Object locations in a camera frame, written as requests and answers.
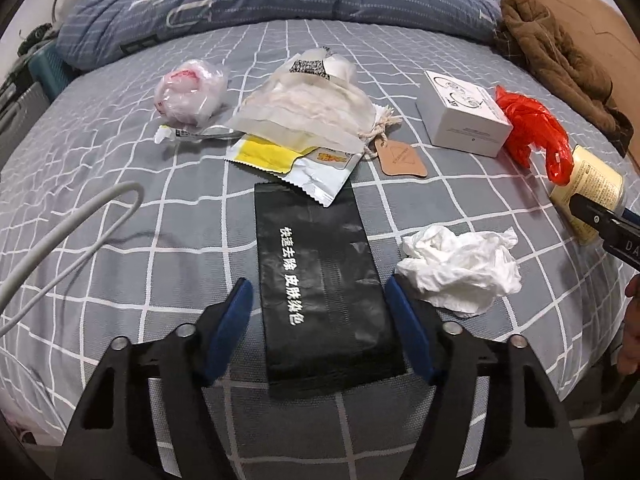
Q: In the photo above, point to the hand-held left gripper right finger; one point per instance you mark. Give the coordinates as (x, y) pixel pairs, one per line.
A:
(405, 330)

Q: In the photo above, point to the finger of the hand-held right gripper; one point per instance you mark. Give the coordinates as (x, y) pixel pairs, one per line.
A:
(597, 217)

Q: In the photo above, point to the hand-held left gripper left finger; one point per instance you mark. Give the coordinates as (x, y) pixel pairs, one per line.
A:
(235, 320)

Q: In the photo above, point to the yellow labelled jar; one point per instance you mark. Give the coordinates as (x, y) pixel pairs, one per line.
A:
(595, 175)

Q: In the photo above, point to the white tissue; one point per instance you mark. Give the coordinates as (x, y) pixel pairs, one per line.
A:
(450, 265)

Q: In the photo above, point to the black foil packet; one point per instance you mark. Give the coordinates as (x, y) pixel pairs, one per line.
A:
(320, 270)

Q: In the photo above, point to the red plastic bag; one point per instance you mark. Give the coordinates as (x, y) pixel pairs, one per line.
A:
(535, 125)

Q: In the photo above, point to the white cardboard box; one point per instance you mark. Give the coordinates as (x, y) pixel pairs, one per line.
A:
(465, 125)

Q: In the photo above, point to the pink plastic bag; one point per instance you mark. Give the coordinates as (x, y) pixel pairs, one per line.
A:
(190, 95)

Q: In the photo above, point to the person's right hand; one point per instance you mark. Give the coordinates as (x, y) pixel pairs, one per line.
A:
(632, 325)

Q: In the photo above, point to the grey checkered bed sheet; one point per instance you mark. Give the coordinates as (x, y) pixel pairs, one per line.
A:
(150, 260)

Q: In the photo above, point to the yellow snack wrapper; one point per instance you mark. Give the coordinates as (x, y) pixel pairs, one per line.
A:
(265, 155)

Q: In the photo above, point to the brown leather tag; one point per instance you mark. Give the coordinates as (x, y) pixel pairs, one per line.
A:
(400, 157)

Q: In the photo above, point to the brown fleece jacket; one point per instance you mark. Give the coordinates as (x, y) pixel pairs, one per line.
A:
(550, 45)

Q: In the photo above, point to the small white wrapper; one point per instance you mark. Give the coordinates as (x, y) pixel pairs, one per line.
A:
(170, 133)

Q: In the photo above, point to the translucent white paper bag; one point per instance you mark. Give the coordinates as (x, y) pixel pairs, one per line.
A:
(280, 125)

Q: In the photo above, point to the grey ribbed suitcase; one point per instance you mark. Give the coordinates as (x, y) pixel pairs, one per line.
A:
(25, 105)

